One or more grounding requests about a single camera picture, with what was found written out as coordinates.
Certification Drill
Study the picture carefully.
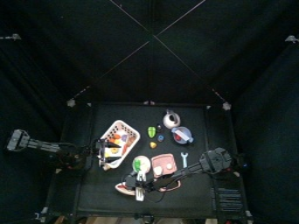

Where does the white plastic toy basket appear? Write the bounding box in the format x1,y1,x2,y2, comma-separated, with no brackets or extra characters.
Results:
98,119,141,171

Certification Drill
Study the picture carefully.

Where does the white toy kettle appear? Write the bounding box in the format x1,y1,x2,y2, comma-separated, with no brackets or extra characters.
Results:
161,108,182,130

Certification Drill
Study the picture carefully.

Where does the cream plate with green food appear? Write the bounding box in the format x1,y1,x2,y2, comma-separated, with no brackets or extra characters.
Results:
130,155,152,175

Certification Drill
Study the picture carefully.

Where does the pink toy tray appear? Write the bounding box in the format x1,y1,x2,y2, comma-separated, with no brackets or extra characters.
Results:
149,153,178,178

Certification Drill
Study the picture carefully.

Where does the green toy leaf vegetable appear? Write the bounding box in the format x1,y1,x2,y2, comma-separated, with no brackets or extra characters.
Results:
145,125,157,139

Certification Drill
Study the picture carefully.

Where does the light blue toy wrench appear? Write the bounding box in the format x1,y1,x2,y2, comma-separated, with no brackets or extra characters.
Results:
180,151,190,169

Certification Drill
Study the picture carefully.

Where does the blue toy pot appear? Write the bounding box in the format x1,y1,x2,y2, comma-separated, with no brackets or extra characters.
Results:
170,125,194,145

